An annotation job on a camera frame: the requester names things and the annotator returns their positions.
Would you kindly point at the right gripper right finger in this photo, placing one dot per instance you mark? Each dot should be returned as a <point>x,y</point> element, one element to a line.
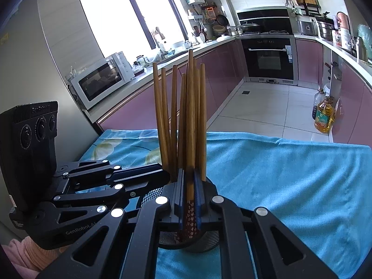
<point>254,243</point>

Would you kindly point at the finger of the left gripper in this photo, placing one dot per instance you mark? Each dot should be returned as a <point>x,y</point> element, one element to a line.
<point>79,176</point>
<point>62,222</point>

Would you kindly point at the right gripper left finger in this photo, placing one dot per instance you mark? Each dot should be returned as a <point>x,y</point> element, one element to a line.
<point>124,242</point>

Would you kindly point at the black mesh utensil cup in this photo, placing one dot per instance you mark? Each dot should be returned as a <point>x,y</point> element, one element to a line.
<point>161,224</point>

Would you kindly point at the plain bamboo chopstick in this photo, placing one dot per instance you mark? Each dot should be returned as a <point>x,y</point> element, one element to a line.
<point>159,119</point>

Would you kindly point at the pink sleeve forearm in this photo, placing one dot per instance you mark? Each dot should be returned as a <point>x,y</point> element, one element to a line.
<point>26,254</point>

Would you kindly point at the kitchen window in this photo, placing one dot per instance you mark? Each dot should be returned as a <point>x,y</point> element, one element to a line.
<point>135,27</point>

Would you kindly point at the white microwave oven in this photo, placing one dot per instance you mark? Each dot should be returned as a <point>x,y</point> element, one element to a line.
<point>102,79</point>

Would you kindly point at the blue floral tablecloth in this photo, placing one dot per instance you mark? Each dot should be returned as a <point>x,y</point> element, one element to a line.
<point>321,191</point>

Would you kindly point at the cooking oil bottle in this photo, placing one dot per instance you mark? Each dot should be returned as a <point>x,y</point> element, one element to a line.
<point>324,116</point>

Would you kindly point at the black built-in oven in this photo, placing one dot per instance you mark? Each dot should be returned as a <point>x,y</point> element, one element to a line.
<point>271,58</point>

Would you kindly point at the black wok with lid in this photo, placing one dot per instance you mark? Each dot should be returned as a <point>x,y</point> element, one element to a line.
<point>250,27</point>

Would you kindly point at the black range hood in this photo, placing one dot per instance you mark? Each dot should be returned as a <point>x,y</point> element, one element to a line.
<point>273,20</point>

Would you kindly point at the steel stock pot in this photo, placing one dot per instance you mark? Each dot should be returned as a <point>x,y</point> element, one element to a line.
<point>326,26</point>

